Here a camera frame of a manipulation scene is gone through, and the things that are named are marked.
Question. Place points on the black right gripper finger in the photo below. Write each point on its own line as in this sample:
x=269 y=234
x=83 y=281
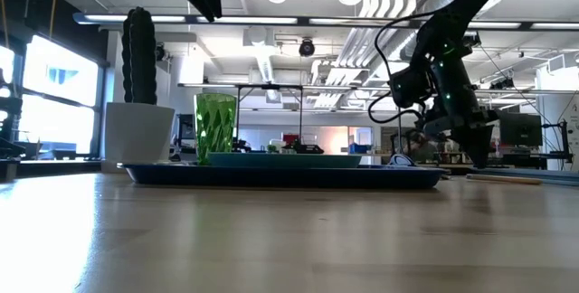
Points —
x=461 y=141
x=481 y=144

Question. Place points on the green faceted plastic cup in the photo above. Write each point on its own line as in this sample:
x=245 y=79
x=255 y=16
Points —
x=215 y=125

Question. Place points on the teal round plate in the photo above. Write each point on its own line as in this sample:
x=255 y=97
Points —
x=285 y=160

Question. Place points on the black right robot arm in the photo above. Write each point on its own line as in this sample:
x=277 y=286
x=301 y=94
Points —
x=470 y=3

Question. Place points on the blue plastic tray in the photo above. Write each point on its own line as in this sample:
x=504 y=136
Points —
x=280 y=177

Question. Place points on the black computer monitor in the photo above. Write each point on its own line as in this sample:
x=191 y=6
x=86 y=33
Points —
x=520 y=129

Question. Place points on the long ceiling light bar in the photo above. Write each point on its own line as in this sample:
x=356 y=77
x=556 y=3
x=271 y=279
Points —
x=253 y=20

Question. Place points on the green cactus plant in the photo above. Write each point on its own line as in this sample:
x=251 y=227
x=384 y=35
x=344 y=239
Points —
x=140 y=58

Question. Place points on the white hexagonal plant pot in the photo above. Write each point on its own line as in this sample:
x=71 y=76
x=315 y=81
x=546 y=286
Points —
x=138 y=132

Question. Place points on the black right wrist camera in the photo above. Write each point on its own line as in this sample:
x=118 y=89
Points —
x=409 y=86

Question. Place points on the black hanging ceiling camera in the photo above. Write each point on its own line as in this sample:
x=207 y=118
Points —
x=306 y=47

